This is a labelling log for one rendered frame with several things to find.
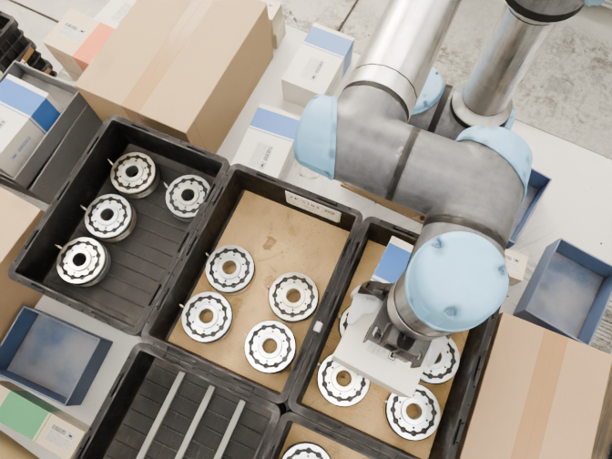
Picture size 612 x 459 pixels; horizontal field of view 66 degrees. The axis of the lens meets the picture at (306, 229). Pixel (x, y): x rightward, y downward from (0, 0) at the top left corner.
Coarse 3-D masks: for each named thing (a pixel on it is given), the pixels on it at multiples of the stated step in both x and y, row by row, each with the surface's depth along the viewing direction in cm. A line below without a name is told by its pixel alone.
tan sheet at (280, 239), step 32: (256, 224) 105; (288, 224) 105; (320, 224) 105; (256, 256) 103; (288, 256) 103; (320, 256) 103; (256, 288) 101; (320, 288) 101; (256, 320) 99; (224, 352) 96
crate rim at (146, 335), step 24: (240, 168) 99; (216, 192) 97; (312, 192) 97; (360, 216) 95; (192, 240) 94; (336, 264) 92; (168, 288) 92; (144, 336) 88; (312, 336) 88; (192, 360) 86; (240, 384) 85; (288, 384) 85
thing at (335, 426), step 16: (368, 224) 94; (384, 224) 94; (352, 256) 94; (336, 288) 90; (320, 336) 87; (480, 352) 86; (304, 368) 86; (480, 368) 85; (288, 400) 84; (464, 400) 84; (304, 416) 83; (320, 416) 83; (464, 416) 83; (336, 432) 82; (352, 432) 82; (384, 448) 81; (448, 448) 81
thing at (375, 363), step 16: (400, 240) 72; (384, 256) 71; (400, 256) 71; (384, 272) 70; (400, 272) 70; (368, 320) 68; (352, 336) 67; (336, 352) 67; (352, 352) 67; (368, 352) 66; (384, 352) 66; (352, 368) 69; (368, 368) 66; (384, 368) 66; (400, 368) 66; (416, 368) 66; (384, 384) 67; (400, 384) 65; (416, 384) 65
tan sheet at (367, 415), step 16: (368, 240) 104; (368, 256) 103; (368, 272) 101; (352, 288) 100; (336, 320) 98; (336, 336) 97; (464, 336) 97; (432, 384) 94; (448, 384) 94; (304, 400) 93; (320, 400) 93; (368, 400) 93; (384, 400) 93; (336, 416) 92; (352, 416) 92; (368, 416) 92; (368, 432) 91; (384, 432) 91; (400, 448) 90; (416, 448) 90
